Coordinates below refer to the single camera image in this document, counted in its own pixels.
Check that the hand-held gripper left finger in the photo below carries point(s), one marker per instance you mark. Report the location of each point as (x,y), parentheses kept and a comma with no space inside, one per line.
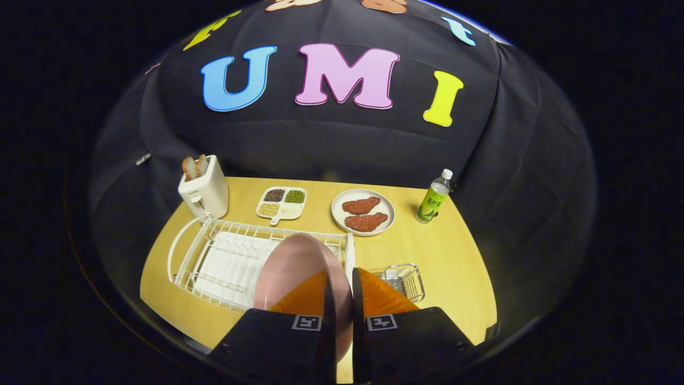
(330,342)

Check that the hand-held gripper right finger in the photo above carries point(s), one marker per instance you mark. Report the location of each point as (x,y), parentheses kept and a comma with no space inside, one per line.
(357,342)

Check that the pink plate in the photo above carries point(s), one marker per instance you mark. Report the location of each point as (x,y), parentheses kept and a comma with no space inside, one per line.
(299,262)

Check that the white plate with meat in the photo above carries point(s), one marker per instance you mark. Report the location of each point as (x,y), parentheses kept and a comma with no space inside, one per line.
(337,211)

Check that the sectioned white condiment dish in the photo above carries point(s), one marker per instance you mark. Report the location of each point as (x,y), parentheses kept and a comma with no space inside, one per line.
(281,213)

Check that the brown meat piece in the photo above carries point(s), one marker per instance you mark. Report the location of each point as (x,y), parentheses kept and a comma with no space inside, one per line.
(360,205)
(366,222)

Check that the green label drink bottle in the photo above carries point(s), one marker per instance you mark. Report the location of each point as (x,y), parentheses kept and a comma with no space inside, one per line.
(432,200)

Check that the white toaster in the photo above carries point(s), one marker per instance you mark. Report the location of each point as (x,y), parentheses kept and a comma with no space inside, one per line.
(208,192)

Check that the black backdrop cloth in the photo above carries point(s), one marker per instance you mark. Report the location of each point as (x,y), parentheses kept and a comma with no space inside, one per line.
(320,144)

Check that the toasted bread slice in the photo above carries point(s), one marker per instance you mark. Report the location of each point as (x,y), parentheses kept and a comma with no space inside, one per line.
(188,168)
(201,164)

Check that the small white tag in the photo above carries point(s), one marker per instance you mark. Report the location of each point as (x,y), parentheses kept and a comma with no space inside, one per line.
(143,159)

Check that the small wooden clip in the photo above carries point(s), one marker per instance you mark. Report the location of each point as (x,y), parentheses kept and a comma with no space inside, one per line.
(152,68)

